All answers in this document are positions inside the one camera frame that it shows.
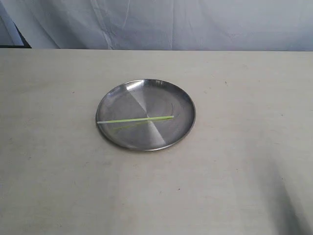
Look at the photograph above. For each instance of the white backdrop cloth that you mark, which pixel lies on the white backdrop cloth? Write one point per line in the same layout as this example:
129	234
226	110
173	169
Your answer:
285	25

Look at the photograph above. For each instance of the round stainless steel plate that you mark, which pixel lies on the round stainless steel plate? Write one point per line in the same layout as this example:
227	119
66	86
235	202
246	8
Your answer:
146	98

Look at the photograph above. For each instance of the green glow stick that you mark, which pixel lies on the green glow stick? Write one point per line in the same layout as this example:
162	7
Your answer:
134	119

